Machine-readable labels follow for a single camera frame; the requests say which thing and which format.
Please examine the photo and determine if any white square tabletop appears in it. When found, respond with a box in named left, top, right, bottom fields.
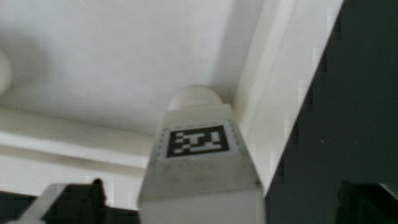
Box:
left=0, top=0, right=344, bottom=208

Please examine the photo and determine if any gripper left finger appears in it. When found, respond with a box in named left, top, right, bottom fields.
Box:
left=17, top=178, right=113, bottom=224

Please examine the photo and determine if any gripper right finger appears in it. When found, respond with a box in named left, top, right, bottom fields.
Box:
left=335, top=181, right=398, bottom=224

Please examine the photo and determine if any white table leg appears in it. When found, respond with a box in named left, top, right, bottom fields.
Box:
left=137, top=86, right=265, bottom=224

